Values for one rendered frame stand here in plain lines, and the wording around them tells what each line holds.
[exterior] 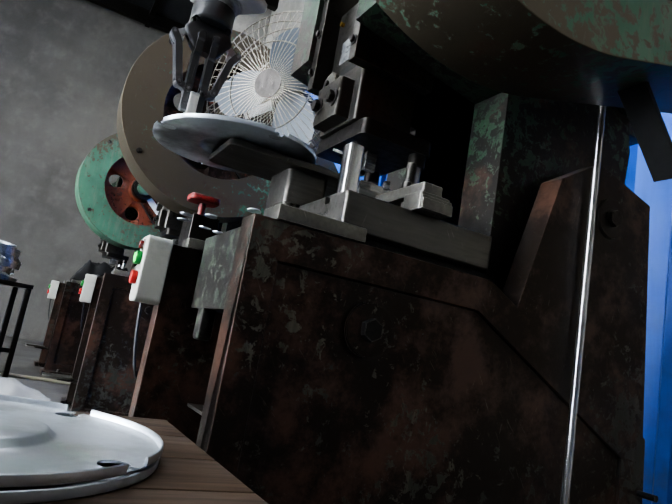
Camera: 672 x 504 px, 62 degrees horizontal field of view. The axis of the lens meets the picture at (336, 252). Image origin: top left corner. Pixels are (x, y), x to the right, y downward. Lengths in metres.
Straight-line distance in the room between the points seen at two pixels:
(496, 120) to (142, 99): 1.61
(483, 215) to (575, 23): 0.39
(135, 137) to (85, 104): 5.58
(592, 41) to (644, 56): 0.12
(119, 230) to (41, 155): 3.80
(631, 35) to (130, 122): 1.87
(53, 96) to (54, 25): 0.90
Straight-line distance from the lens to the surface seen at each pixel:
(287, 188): 1.02
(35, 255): 7.58
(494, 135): 1.15
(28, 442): 0.47
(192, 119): 0.94
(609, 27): 0.94
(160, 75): 2.49
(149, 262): 1.18
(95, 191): 4.07
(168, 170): 2.38
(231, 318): 0.74
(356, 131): 1.08
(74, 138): 7.83
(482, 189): 1.12
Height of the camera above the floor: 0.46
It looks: 10 degrees up
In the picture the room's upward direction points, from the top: 10 degrees clockwise
